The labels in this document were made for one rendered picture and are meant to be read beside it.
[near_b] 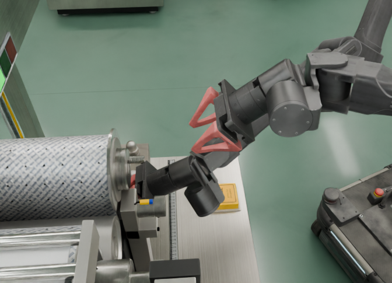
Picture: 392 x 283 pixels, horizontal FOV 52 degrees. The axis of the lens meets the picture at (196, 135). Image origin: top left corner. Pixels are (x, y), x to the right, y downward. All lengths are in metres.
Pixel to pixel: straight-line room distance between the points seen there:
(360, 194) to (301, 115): 1.54
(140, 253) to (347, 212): 1.23
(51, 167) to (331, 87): 0.45
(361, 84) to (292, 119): 0.11
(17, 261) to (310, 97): 0.41
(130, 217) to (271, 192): 1.57
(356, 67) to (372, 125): 2.17
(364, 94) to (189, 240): 0.60
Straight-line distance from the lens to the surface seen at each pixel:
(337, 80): 0.61
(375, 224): 1.97
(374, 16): 1.05
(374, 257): 1.90
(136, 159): 0.73
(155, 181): 0.83
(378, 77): 0.61
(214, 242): 1.04
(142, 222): 0.79
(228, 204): 1.07
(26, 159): 0.71
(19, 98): 1.72
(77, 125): 2.65
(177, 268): 0.41
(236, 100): 0.62
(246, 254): 1.03
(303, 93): 0.57
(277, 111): 0.54
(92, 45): 3.33
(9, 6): 1.25
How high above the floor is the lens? 1.81
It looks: 47 degrees down
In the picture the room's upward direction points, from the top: straight up
